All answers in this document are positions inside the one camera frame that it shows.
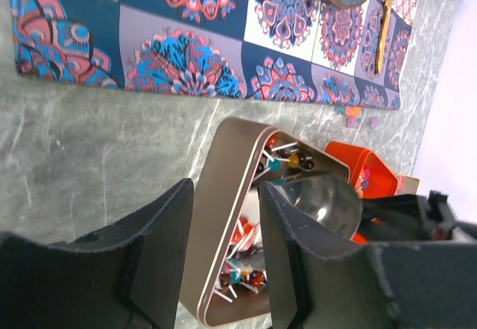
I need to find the patterned cloth placemat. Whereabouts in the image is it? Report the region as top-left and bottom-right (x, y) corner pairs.
(10, 0), (418, 110)

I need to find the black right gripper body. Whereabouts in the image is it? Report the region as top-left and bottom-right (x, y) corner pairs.
(359, 191), (476, 242)

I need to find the silver metal scoop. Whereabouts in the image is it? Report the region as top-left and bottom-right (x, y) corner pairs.
(276, 172), (363, 239)

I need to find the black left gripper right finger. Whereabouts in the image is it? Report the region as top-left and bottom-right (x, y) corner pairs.
(259, 181), (373, 329)

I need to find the brown tin of lollipops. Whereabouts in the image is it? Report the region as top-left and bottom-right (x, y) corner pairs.
(180, 118), (350, 328)

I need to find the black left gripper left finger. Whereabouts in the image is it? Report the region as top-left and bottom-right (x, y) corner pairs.
(48, 178), (194, 328)

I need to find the orange tray of candies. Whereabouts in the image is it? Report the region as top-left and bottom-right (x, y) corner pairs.
(325, 141), (398, 246)

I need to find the gold tin of star candies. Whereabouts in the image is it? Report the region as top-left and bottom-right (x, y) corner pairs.
(395, 175), (420, 195)

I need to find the gold knife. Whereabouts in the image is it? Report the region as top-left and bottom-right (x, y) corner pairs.
(376, 0), (392, 74)

